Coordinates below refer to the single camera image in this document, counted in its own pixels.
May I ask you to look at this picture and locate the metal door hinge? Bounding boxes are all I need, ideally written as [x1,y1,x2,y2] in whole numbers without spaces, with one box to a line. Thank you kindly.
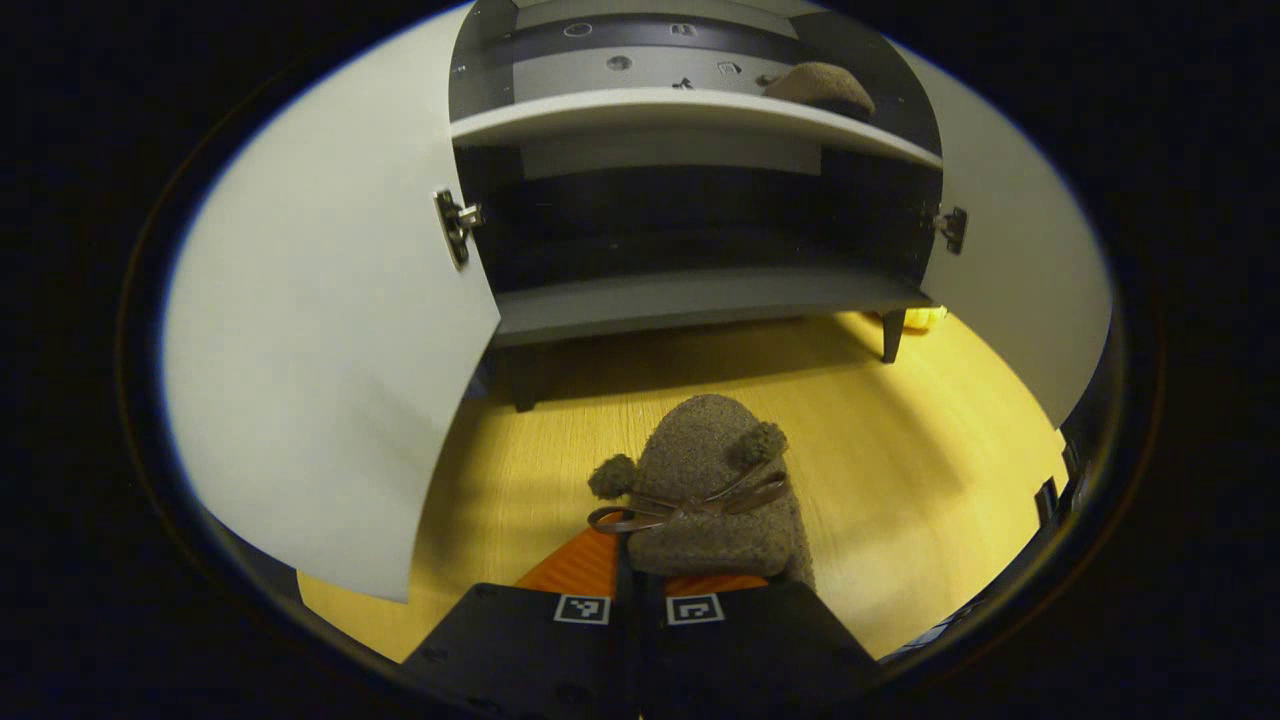
[931,205,970,257]
[434,189,487,270]

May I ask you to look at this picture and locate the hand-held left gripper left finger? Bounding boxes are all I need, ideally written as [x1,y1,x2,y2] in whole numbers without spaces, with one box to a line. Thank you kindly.
[400,525,639,720]

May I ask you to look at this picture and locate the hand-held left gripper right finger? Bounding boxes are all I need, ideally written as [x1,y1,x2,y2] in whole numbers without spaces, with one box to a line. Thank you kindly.
[640,572,881,719]

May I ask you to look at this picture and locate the brown fuzzy shoe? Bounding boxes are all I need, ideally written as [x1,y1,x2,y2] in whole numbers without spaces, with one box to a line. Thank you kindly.
[762,61,878,123]
[587,394,817,591]

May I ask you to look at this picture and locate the grey shoe cabinet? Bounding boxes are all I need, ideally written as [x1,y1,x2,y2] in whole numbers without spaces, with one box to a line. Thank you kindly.
[448,0,946,413]

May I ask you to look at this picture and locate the grey cabinet door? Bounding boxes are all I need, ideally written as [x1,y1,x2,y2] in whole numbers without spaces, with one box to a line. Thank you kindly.
[888,40,1113,429]
[163,5,501,604]

